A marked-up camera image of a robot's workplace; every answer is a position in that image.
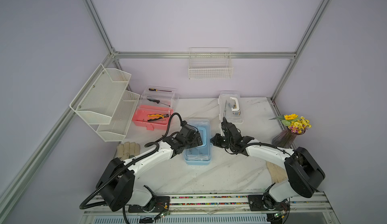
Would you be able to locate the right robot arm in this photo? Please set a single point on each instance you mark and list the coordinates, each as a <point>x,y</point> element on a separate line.
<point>303,174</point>

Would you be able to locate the flower vase bouquet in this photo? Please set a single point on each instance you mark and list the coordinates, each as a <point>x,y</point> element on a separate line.
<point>294,126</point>

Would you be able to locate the upper white mesh shelf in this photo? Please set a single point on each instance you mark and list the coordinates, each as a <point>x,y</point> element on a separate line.
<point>98,100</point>

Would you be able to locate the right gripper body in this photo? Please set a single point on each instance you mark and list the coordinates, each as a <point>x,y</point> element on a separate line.
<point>229,143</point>

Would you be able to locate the right beige work glove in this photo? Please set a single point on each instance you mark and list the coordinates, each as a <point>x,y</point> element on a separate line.
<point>277,173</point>

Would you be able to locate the lower white mesh shelf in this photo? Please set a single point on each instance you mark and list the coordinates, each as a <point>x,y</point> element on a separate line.
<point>117,129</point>

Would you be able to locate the white mesh shelf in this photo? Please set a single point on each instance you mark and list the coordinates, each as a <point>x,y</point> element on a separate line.
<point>117,129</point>
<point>98,100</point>

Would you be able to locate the screwdriver in pink lid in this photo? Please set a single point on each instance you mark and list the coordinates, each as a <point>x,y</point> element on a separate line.
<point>159,90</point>

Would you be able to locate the beige work glove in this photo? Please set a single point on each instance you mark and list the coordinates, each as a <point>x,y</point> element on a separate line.
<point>127,150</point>
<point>277,173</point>

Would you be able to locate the white clear toolbox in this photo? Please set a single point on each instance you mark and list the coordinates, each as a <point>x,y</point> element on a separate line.
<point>230,107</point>

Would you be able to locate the white wire wall basket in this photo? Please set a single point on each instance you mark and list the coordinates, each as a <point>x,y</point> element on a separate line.
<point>209,63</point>

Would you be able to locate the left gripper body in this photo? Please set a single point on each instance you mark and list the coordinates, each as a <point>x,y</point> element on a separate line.
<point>194,142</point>

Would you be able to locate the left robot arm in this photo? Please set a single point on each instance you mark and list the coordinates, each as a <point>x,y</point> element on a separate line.
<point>116,186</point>

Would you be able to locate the left beige work glove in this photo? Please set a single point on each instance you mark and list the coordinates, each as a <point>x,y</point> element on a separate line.
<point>127,150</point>

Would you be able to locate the pink toolbox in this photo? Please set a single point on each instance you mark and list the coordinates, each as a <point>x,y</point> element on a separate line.
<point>154,103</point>

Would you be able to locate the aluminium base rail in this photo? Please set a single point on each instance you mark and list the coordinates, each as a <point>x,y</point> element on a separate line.
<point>235,203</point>

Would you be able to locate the yellow pliers in pink box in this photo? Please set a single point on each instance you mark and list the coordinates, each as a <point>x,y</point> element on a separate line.
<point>156,117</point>

